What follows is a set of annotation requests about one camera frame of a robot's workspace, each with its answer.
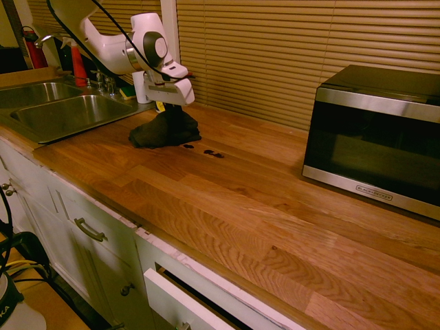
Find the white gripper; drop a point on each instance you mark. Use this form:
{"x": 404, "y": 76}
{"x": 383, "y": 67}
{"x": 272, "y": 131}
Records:
{"x": 170, "y": 93}

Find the dark grey cloth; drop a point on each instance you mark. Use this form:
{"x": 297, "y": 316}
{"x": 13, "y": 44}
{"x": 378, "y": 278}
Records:
{"x": 165, "y": 132}

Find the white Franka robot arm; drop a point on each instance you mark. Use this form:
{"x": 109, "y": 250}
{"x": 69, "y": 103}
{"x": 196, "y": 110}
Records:
{"x": 110, "y": 51}

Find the small dark spill spot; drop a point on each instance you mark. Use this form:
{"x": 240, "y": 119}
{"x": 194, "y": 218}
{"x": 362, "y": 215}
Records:
{"x": 188, "y": 146}

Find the long dark spill patch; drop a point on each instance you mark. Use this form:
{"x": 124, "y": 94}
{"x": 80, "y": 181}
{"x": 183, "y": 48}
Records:
{"x": 208, "y": 151}

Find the wipes canister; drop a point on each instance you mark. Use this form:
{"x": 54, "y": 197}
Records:
{"x": 160, "y": 107}

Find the white water bottle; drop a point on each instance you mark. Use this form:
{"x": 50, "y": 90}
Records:
{"x": 140, "y": 89}

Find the yellow green sponge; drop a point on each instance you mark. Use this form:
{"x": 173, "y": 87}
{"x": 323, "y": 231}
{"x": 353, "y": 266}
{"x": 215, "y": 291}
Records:
{"x": 127, "y": 93}

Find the chrome sink faucet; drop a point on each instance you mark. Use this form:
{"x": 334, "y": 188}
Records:
{"x": 101, "y": 80}

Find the red spray bottle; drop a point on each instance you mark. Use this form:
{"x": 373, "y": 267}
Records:
{"x": 78, "y": 65}

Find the stainless steel double sink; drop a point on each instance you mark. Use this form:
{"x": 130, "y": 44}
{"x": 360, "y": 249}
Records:
{"x": 62, "y": 117}

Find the wide tan window blind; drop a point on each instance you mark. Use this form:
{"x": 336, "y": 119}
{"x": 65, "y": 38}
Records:
{"x": 275, "y": 51}

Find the red fire extinguisher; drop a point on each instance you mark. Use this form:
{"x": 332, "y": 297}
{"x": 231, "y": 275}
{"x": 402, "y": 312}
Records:
{"x": 36, "y": 56}

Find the black box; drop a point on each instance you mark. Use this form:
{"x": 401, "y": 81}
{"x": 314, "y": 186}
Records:
{"x": 12, "y": 60}

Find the white open drawer front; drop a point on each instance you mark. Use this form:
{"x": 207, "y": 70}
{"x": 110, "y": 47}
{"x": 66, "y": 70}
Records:
{"x": 172, "y": 302}

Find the black steel microwave oven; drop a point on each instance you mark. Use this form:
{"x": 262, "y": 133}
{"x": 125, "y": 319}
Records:
{"x": 371, "y": 144}

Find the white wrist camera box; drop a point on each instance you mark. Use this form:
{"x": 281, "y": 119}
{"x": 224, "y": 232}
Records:
{"x": 173, "y": 70}

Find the white window frame post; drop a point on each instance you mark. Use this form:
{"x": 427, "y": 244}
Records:
{"x": 170, "y": 27}

